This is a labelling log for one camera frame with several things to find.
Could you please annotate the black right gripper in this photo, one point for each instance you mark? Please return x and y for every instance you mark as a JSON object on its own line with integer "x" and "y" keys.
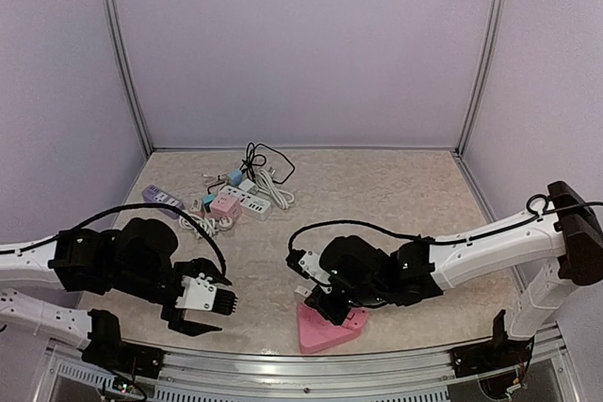
{"x": 320, "y": 303}

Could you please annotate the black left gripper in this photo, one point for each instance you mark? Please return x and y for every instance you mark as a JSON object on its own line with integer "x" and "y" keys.
{"x": 179, "y": 324}

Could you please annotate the pink triangular power strip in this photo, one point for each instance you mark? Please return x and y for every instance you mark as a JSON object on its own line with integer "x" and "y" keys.
{"x": 317, "y": 334}

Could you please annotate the pink cube socket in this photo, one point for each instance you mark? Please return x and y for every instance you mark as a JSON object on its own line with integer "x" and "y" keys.
{"x": 225, "y": 206}

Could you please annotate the purple power strip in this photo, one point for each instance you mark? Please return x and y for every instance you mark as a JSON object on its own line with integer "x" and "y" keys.
{"x": 154, "y": 194}

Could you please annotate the pink plug adapter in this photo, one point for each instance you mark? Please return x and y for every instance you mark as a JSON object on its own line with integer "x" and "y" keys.
{"x": 356, "y": 319}

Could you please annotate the white plug adapter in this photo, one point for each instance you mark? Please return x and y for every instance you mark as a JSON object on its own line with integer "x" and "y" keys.
{"x": 302, "y": 291}

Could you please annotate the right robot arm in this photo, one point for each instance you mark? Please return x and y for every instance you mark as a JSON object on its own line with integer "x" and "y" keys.
{"x": 558, "y": 228}

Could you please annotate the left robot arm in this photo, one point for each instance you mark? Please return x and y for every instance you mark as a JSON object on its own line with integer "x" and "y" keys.
{"x": 134, "y": 260}

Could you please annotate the teal adapter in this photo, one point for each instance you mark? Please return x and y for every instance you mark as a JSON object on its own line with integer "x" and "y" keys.
{"x": 207, "y": 201}

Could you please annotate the white power strip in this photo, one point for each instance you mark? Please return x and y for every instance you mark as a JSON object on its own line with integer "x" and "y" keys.
{"x": 251, "y": 205}

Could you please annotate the light blue adapter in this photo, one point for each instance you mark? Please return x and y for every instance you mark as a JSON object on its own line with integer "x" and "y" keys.
{"x": 234, "y": 177}

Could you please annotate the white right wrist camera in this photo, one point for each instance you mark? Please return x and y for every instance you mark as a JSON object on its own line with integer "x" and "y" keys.
{"x": 306, "y": 264}

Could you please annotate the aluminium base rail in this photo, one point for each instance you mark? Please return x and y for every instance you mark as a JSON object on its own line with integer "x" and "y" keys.
{"x": 421, "y": 374}

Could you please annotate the aluminium frame post left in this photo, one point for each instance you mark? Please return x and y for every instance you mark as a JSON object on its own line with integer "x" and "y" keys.
{"x": 126, "y": 75}

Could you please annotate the aluminium frame post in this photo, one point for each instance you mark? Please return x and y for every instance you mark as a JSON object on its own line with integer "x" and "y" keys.
{"x": 488, "y": 49}
{"x": 126, "y": 75}

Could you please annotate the aluminium frame post right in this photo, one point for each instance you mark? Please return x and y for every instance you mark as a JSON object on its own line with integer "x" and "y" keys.
{"x": 488, "y": 49}

